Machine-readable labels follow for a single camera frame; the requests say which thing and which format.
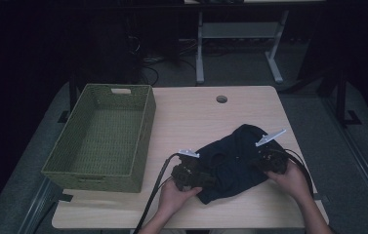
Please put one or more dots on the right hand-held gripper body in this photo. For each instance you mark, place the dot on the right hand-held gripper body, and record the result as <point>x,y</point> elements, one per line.
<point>271,159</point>

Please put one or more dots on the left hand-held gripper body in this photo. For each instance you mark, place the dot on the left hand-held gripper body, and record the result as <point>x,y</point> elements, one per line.
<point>186,172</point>

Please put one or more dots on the dark fish skeleton print shirt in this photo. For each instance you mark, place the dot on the dark fish skeleton print shirt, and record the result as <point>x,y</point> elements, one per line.
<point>237,162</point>

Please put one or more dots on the green woven basket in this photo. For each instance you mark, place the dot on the green woven basket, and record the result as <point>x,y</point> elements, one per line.
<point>106,139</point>

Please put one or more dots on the person's right hand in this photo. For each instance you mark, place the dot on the person's right hand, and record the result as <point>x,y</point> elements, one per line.
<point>290,182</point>

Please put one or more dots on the person's left hand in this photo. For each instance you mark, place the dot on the person's left hand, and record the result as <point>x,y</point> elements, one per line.
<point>175,200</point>

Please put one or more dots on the dark tape strip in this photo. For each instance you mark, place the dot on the dark tape strip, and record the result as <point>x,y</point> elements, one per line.
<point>321,197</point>
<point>65,197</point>

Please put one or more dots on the black stand with foot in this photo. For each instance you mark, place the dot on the black stand with foot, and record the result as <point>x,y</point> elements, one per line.
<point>342,97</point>
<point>72,97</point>

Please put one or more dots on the aluminium floor rail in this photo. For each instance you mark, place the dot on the aluminium floor rail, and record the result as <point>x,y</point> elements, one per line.
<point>360,156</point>
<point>35,208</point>

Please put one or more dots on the grey metal desk frame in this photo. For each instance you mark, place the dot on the grey metal desk frame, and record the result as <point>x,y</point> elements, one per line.
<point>237,31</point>

